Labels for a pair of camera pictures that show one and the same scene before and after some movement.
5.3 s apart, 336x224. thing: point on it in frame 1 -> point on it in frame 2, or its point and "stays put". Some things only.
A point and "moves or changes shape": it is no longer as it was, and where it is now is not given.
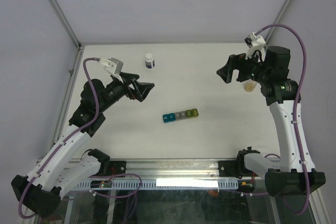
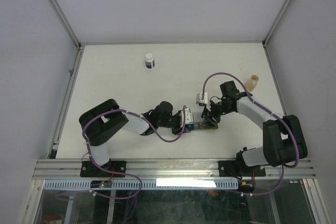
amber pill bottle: (249, 85) stays put
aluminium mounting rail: (165, 170) stays put
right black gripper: (235, 62) -> (208, 121)
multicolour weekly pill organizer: (183, 114) moves or changes shape
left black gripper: (141, 89) -> (178, 130)
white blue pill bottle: (149, 62) stays put
